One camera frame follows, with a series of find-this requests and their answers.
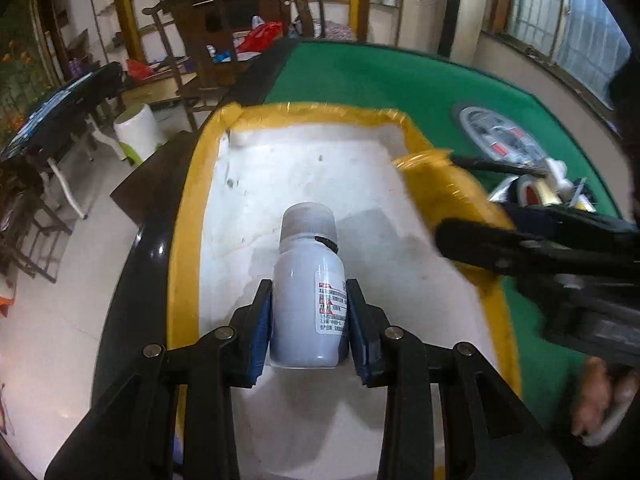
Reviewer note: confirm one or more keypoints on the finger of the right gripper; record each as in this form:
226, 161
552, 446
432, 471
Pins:
505, 252

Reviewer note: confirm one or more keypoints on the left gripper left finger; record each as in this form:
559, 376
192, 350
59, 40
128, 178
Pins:
130, 432

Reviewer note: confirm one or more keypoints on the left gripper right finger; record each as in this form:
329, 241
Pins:
449, 414

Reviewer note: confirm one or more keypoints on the white plastic bottle grey cap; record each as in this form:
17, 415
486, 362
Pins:
309, 300

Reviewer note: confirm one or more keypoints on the black electrical tape roll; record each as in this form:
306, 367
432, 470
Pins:
528, 192

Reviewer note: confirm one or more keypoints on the person's right hand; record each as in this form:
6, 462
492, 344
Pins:
601, 402

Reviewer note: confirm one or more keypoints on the white power adapter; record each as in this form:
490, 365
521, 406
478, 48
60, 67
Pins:
556, 179

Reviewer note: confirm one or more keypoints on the black marker pen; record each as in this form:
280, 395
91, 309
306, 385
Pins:
489, 165

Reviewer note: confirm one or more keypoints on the round mahjong table centre console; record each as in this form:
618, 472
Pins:
497, 136

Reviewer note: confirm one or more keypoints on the white foam box yellow tape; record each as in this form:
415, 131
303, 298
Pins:
364, 186

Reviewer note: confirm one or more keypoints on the white cylindrical stool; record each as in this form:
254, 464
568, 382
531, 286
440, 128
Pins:
138, 132

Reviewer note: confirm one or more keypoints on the black glossy side table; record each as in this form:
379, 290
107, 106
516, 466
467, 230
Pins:
49, 129

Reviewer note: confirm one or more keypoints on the red plastic bag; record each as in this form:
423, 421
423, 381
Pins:
261, 37

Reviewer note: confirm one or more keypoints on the dark wooden chair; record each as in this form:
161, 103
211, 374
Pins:
207, 37
308, 27

